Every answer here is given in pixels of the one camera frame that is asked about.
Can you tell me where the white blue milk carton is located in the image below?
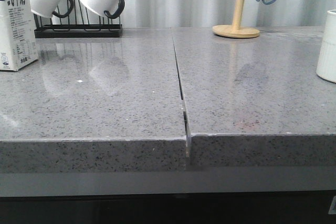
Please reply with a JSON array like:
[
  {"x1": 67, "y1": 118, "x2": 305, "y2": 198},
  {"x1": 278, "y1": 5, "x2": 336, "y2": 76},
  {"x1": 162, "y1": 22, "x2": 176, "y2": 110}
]
[{"x1": 1, "y1": 0, "x2": 38, "y2": 71}]

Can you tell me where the white HOME cup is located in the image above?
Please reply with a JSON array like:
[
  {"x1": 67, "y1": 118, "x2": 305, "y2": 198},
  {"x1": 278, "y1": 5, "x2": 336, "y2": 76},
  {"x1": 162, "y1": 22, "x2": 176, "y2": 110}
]
[{"x1": 316, "y1": 9, "x2": 335, "y2": 83}]

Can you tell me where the wooden mug tree stand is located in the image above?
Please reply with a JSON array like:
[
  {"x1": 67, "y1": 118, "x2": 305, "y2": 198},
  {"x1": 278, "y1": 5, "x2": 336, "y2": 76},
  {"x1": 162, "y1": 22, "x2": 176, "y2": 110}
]
[{"x1": 212, "y1": 0, "x2": 260, "y2": 39}]

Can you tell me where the white label sticker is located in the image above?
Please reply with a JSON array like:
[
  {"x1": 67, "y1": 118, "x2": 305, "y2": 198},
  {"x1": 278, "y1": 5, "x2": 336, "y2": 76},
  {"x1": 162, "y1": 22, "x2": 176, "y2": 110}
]
[{"x1": 328, "y1": 196, "x2": 336, "y2": 215}]

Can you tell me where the black wire mug rack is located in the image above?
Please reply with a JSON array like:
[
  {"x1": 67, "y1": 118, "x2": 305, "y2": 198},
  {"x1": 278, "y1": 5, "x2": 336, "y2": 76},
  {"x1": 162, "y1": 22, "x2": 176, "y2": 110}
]
[{"x1": 34, "y1": 0, "x2": 123, "y2": 38}]

